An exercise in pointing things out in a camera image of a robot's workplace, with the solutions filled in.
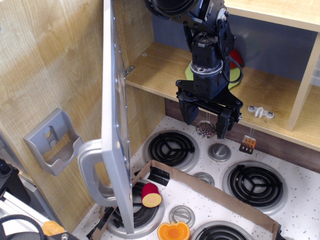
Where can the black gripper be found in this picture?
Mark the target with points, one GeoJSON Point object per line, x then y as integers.
{"type": "Point", "coordinates": [210, 93]}

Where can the grey microwave door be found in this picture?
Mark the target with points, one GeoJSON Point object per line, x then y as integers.
{"type": "Point", "coordinates": [114, 128]}

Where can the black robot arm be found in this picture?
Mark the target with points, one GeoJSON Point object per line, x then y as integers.
{"type": "Point", "coordinates": [209, 38]}

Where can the hanging silver strainer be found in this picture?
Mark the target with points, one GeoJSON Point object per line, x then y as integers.
{"type": "Point", "coordinates": [205, 128]}

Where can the upper grey stove knob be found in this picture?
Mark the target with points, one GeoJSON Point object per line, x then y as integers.
{"type": "Point", "coordinates": [219, 152]}

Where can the grey stove knob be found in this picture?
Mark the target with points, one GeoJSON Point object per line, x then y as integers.
{"type": "Point", "coordinates": [182, 213]}
{"type": "Point", "coordinates": [205, 177]}
{"type": "Point", "coordinates": [219, 152]}

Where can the green plate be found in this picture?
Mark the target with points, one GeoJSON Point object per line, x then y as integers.
{"type": "Point", "coordinates": [234, 74]}

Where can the back left stove burner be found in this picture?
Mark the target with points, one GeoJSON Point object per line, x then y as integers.
{"type": "Point", "coordinates": [173, 148]}

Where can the stove burner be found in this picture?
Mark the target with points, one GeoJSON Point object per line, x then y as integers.
{"type": "Point", "coordinates": [256, 184]}
{"type": "Point", "coordinates": [146, 219]}
{"type": "Point", "coordinates": [220, 230]}
{"type": "Point", "coordinates": [173, 148]}

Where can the hanging orange spatula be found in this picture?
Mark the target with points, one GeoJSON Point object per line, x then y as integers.
{"type": "Point", "coordinates": [248, 143]}

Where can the white door latch clip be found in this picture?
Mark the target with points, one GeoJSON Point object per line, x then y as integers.
{"type": "Point", "coordinates": [260, 111]}

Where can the middle grey stove knob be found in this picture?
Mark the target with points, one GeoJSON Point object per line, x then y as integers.
{"type": "Point", "coordinates": [205, 177]}

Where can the red toy strawberry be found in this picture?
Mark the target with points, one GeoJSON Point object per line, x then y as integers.
{"type": "Point", "coordinates": [237, 57]}

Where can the brown cardboard barrier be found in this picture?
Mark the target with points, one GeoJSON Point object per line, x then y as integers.
{"type": "Point", "coordinates": [207, 202]}

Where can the back right stove burner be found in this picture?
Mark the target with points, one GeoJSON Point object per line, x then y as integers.
{"type": "Point", "coordinates": [256, 184]}

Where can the metal door hinge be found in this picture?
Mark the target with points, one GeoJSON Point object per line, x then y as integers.
{"type": "Point", "coordinates": [127, 70]}

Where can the red toy sweet potato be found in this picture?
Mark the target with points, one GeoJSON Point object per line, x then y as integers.
{"type": "Point", "coordinates": [150, 196]}

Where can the lower grey stove knob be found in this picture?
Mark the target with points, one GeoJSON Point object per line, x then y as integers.
{"type": "Point", "coordinates": [182, 213]}

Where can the front right stove burner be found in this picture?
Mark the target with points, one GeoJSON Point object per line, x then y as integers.
{"type": "Point", "coordinates": [220, 230]}

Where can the orange toy pumpkin half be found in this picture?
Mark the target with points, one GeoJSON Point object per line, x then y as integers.
{"type": "Point", "coordinates": [173, 231]}

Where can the front left stove burner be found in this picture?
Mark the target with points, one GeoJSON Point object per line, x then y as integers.
{"type": "Point", "coordinates": [146, 219]}

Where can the orange toy chip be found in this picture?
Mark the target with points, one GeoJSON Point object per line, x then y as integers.
{"type": "Point", "coordinates": [51, 228]}

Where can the grey door handle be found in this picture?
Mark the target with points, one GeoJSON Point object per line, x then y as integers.
{"type": "Point", "coordinates": [89, 155]}

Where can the grey wall phone holder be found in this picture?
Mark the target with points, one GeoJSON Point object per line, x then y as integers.
{"type": "Point", "coordinates": [47, 134]}

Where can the black camera mount equipment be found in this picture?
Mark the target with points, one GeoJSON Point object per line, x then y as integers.
{"type": "Point", "coordinates": [18, 220]}

